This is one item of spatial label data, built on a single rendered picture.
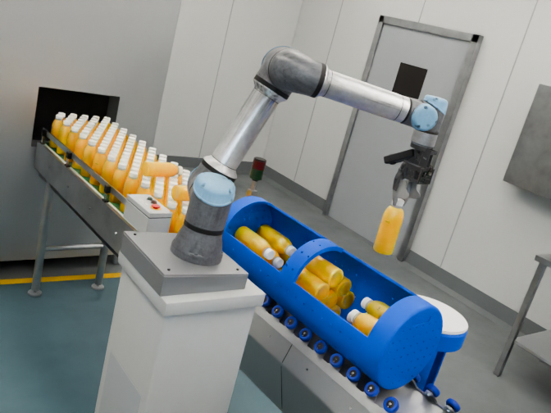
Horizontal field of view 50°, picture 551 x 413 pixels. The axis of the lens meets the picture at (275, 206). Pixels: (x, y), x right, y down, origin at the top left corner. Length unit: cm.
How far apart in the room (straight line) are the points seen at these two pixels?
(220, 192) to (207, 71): 537
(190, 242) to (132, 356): 38
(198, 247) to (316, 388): 60
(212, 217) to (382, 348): 59
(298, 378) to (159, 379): 49
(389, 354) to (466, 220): 390
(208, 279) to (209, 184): 26
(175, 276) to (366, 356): 59
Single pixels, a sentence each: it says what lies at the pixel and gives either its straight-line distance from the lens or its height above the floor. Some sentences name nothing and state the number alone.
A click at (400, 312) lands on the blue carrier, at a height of 121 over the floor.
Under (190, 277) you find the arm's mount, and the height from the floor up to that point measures 120.
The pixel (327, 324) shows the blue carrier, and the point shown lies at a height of 107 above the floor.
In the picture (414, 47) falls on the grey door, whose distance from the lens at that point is 608.
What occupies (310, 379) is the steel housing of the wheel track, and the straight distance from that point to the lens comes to 195.
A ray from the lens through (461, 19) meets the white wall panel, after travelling 588.
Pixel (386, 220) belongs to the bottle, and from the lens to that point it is 197.
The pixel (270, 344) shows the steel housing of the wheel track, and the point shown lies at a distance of 207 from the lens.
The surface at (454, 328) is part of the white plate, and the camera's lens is 222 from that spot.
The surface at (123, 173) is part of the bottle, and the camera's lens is 286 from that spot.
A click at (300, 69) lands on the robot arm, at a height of 178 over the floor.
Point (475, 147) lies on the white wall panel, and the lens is 555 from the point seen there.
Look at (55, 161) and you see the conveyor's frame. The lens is 347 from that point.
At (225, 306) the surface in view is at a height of 112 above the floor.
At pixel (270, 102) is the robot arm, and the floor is 167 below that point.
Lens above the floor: 188
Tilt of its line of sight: 17 degrees down
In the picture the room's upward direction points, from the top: 15 degrees clockwise
